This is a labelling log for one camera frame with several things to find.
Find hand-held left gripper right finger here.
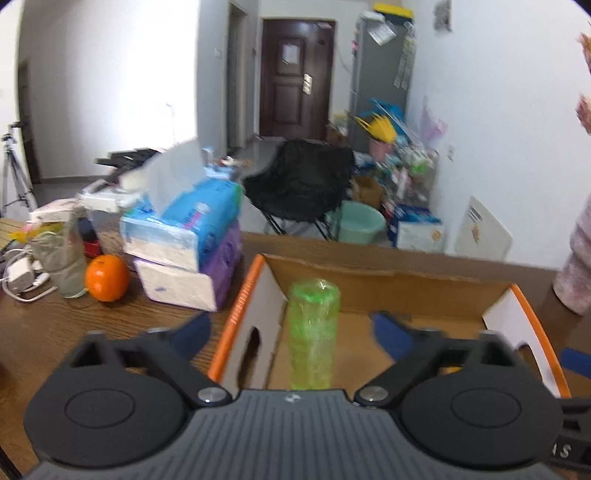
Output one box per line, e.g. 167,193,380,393
353,313,528,409

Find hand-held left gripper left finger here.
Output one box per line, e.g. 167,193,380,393
68,314,233,409

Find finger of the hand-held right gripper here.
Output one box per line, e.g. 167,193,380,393
560,348,591,381

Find orange-edged cardboard box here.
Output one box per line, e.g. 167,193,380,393
208,253,573,402

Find green plastic bottle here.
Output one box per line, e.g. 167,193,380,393
287,278,341,391

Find purple tissue pack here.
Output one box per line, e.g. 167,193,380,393
134,222,243,311

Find pink textured vase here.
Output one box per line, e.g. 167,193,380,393
553,194,591,317

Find orange fruit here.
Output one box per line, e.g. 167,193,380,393
84,254,131,303

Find blue printed pack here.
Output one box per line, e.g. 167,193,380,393
388,205,446,252

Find green plastic basin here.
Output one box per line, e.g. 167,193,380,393
325,200,386,244

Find blue tissue pack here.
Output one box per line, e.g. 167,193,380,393
119,138,245,273

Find white board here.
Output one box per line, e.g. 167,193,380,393
455,195,514,265

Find small brown cardboard box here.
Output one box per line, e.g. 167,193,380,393
353,175,385,210

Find glass cup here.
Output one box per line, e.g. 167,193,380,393
28,212,89,299

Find clear plastic storage container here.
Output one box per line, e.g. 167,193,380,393
78,182,145,241

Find metal storage rack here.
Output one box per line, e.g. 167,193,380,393
369,138,439,217

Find black folding chair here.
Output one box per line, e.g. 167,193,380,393
242,140,356,241

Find yellow clothes hangers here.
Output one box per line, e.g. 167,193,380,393
353,114,398,144

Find dried rose bouquet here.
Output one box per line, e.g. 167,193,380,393
575,32,591,134

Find grey refrigerator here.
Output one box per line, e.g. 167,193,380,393
347,13,416,153

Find dark brown door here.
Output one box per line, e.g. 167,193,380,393
259,17,335,140

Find yellow box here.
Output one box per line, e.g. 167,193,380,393
373,2,413,24

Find white charger with cable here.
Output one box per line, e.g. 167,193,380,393
1,249,52,304

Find camera tripod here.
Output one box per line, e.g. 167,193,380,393
0,121,38,217

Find wall poster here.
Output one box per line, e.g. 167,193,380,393
433,0,453,33

